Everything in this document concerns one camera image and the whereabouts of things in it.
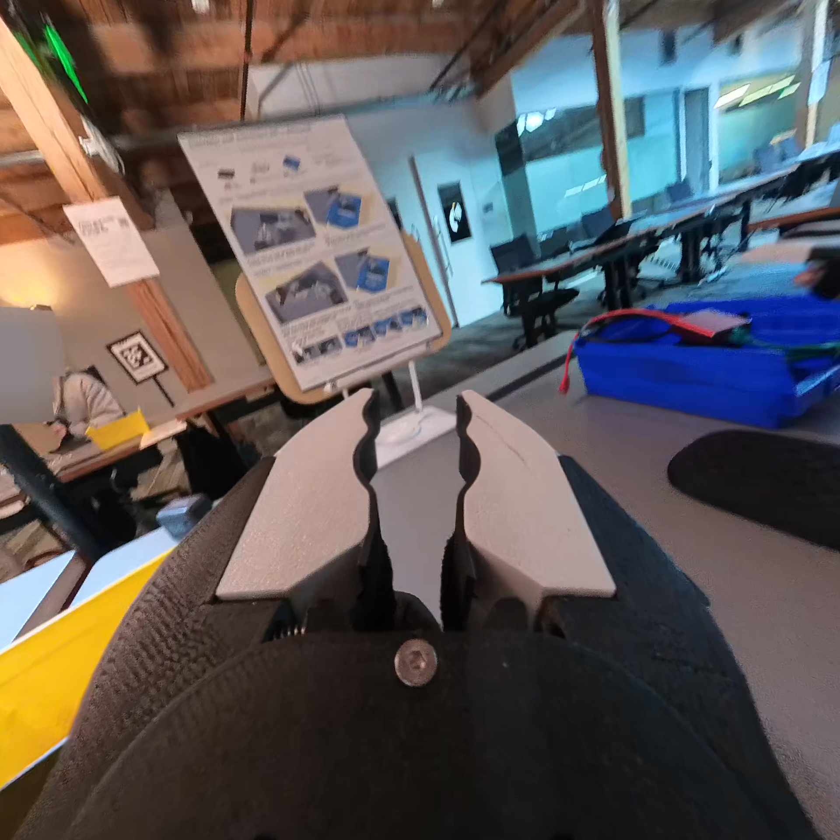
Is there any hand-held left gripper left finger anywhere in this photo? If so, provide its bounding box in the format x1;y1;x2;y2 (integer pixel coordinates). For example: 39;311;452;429
215;388;398;632

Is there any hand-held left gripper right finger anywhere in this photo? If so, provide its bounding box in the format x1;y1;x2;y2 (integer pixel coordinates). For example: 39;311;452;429
440;390;618;632

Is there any blue plastic bin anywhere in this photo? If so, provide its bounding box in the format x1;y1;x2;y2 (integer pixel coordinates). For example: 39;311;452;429
574;295;840;431

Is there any red ethernet cable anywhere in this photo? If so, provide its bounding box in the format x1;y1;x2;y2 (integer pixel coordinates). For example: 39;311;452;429
559;308;686;396

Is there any red ethernet splitter box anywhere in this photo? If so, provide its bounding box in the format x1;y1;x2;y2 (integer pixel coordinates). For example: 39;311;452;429
669;310;752;345

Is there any yellow plastic bin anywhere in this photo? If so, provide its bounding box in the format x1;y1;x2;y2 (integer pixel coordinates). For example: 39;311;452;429
0;548;179;791

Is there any green ethernet cable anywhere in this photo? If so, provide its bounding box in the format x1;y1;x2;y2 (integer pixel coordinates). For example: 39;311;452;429
731;328;840;363

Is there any grey electronic device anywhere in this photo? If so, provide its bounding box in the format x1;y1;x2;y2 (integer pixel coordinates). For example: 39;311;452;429
156;495;212;540

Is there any wooden desk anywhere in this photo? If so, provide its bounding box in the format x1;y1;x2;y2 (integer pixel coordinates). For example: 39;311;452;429
0;374;280;487

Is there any small yellow bin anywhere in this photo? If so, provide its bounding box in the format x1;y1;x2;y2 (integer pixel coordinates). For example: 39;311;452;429
85;407;152;454

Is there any black office chair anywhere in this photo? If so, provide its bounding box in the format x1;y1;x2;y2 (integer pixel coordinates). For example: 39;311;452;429
491;235;581;350

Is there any fiducial marker sign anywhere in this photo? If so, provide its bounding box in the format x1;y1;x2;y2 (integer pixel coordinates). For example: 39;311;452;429
107;330;177;408

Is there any black foam mat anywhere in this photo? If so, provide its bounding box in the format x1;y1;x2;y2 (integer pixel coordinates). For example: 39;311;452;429
668;430;840;552

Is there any instruction sign board on stand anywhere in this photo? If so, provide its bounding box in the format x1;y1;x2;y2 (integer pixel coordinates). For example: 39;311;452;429
177;115;460;470

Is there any black tripod pole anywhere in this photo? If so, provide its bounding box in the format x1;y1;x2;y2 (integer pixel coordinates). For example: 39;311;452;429
0;423;99;562

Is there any long wooden table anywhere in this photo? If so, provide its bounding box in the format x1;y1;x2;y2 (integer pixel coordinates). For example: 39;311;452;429
482;147;840;329

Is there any white paper notice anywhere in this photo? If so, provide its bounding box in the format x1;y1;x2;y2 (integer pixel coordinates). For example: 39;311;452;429
63;197;160;288

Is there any black wall poster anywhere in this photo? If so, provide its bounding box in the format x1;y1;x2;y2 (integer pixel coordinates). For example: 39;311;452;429
437;182;472;245

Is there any wooden post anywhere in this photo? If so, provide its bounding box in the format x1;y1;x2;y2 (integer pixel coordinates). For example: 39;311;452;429
0;20;214;395

